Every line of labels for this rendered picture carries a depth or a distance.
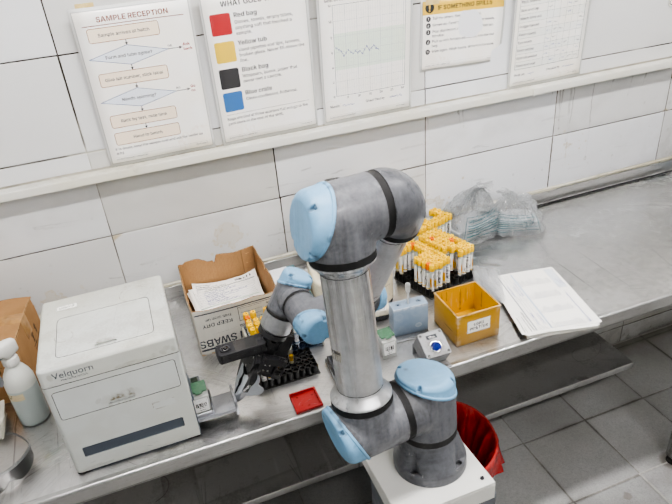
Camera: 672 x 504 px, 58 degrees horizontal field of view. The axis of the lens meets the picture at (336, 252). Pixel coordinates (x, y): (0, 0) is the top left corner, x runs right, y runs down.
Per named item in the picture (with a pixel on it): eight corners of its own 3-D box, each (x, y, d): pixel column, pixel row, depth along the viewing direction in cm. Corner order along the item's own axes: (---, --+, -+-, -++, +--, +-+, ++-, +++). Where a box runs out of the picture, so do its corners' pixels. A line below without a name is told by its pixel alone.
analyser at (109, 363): (77, 476, 135) (33, 373, 120) (77, 397, 158) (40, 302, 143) (213, 432, 144) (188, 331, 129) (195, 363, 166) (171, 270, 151)
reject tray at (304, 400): (297, 414, 147) (296, 412, 146) (288, 396, 152) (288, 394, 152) (323, 405, 148) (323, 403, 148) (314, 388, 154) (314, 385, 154)
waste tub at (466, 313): (456, 348, 163) (457, 318, 158) (433, 321, 174) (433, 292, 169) (499, 334, 166) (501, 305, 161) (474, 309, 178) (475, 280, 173)
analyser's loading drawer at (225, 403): (153, 441, 140) (147, 425, 137) (150, 422, 145) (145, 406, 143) (239, 413, 145) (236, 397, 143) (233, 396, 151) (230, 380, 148)
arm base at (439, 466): (477, 479, 121) (477, 441, 117) (403, 494, 120) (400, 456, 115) (453, 428, 135) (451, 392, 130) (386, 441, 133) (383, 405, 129)
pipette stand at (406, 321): (396, 343, 167) (395, 314, 162) (387, 329, 173) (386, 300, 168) (430, 335, 169) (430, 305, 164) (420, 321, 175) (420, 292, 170)
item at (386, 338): (383, 360, 161) (382, 340, 158) (376, 349, 165) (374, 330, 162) (397, 355, 162) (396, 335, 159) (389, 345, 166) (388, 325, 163)
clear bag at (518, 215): (489, 238, 212) (491, 203, 205) (483, 216, 227) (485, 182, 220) (549, 237, 210) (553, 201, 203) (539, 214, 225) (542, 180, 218)
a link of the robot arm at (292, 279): (292, 280, 132) (277, 261, 138) (273, 322, 135) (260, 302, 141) (322, 285, 136) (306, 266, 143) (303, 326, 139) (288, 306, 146)
